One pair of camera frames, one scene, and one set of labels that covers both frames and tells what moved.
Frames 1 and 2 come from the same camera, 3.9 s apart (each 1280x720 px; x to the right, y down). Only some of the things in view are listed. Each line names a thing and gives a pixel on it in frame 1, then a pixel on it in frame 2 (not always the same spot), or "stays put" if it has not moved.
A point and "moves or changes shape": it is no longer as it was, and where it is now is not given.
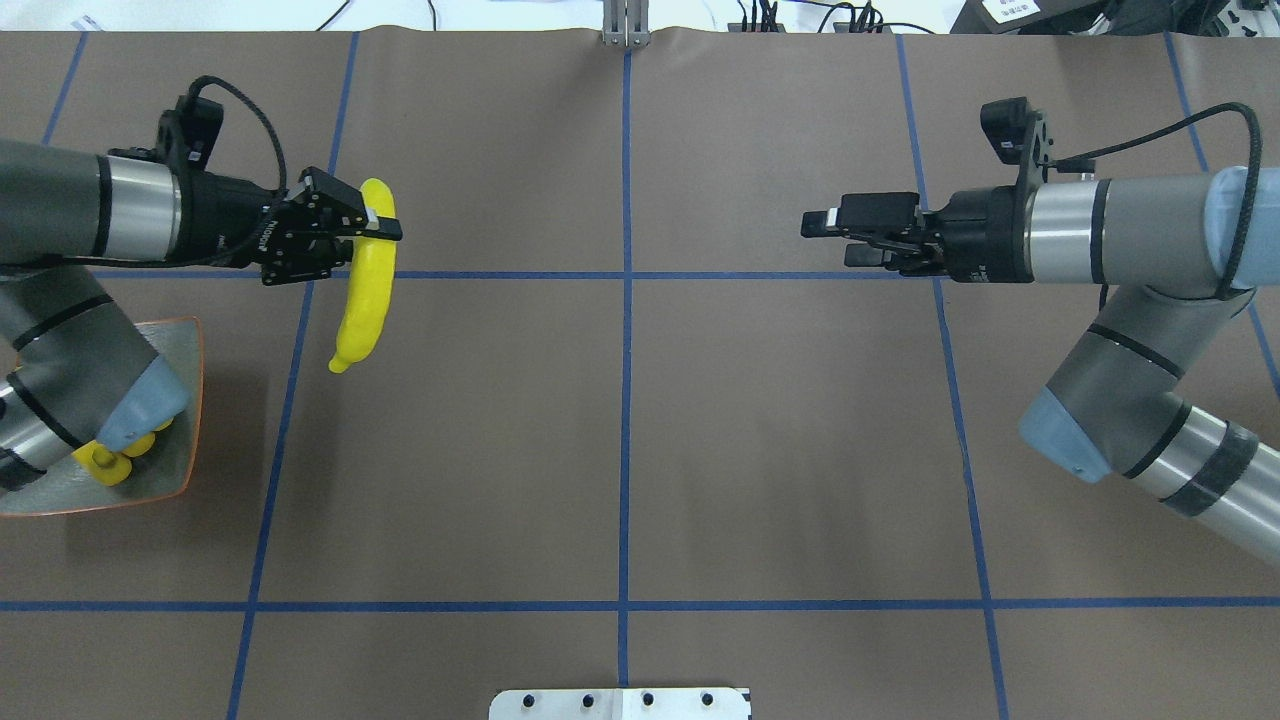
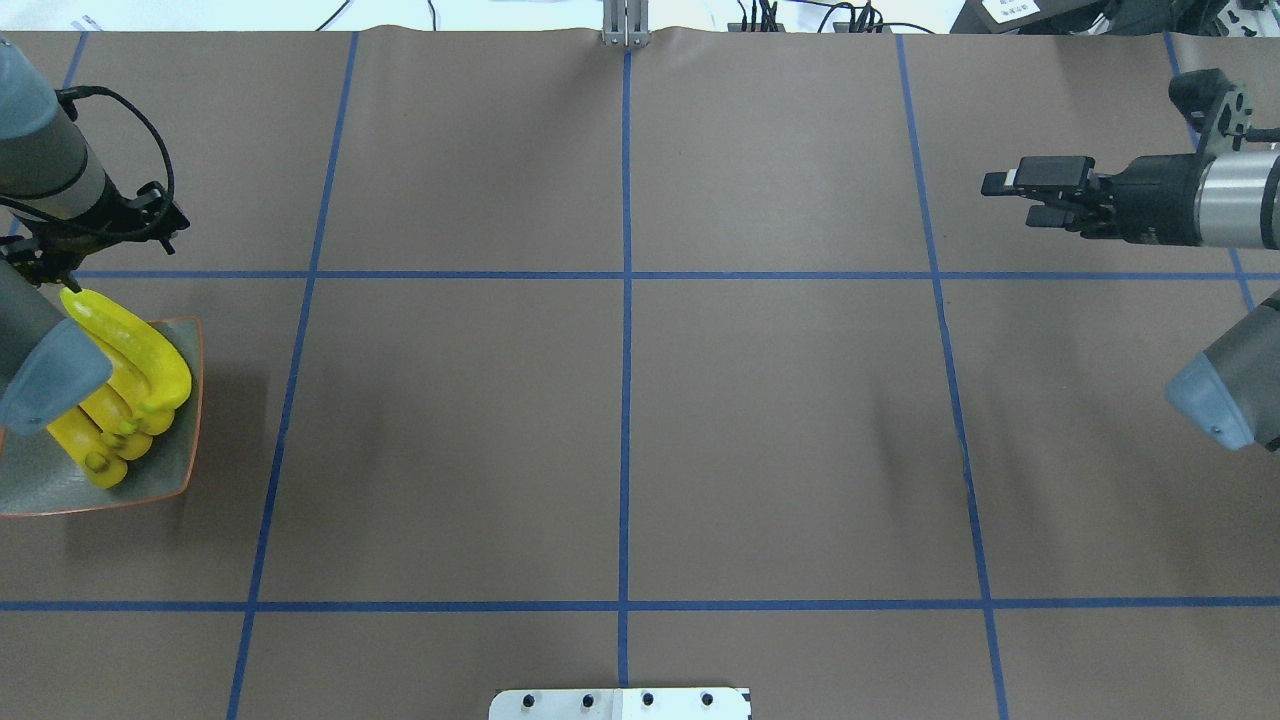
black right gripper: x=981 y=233 -> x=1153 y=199
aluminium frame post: x=626 y=23 stays put
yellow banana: x=371 y=298 moves or changes shape
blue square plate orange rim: x=160 y=473 stays put
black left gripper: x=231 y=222 -> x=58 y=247
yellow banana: x=106 y=466 stays put
